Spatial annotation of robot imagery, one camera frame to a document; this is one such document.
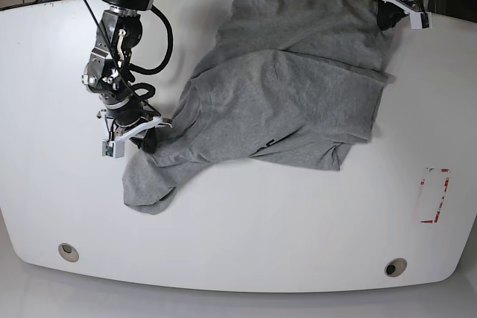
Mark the red tape rectangle marking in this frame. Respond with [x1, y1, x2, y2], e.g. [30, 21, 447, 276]
[416, 168, 452, 223]

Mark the right table cable grommet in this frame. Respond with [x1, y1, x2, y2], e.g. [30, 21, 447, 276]
[385, 258, 407, 278]

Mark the grey t-shirt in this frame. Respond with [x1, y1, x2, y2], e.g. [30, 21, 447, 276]
[122, 0, 393, 214]

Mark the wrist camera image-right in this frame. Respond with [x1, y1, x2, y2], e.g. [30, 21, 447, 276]
[409, 11, 433, 30]

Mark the left table cable grommet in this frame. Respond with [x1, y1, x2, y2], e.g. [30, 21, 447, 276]
[58, 243, 79, 263]

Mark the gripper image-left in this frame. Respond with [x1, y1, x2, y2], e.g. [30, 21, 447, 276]
[97, 100, 172, 153]

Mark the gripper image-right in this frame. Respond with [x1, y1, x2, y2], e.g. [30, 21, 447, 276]
[376, 0, 432, 31]

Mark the table cable grommet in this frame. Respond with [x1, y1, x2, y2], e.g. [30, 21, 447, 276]
[58, 243, 79, 263]
[385, 258, 407, 278]

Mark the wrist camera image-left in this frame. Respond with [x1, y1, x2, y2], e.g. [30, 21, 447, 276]
[101, 140, 125, 159]

